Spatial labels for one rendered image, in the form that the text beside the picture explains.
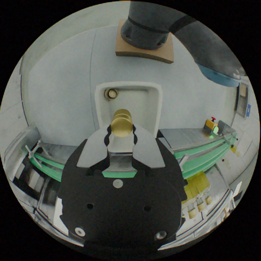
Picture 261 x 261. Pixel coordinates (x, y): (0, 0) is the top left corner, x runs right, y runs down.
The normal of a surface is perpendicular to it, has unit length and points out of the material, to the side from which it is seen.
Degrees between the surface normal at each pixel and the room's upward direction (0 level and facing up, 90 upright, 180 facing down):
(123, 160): 90
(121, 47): 2
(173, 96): 0
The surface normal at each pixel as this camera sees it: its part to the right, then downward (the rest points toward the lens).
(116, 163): -0.01, -0.85
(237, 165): -1.00, 0.04
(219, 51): -0.54, 0.83
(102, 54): 0.05, 0.53
